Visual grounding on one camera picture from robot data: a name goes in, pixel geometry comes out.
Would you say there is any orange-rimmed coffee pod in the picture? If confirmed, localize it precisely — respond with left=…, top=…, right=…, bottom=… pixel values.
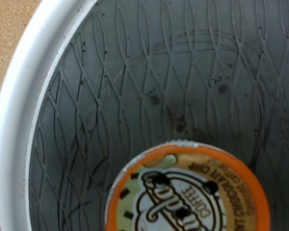
left=104, top=140, right=272, bottom=231

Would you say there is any white two-tier turntable stand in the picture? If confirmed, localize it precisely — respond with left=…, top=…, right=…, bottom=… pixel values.
left=0, top=0, right=289, bottom=231

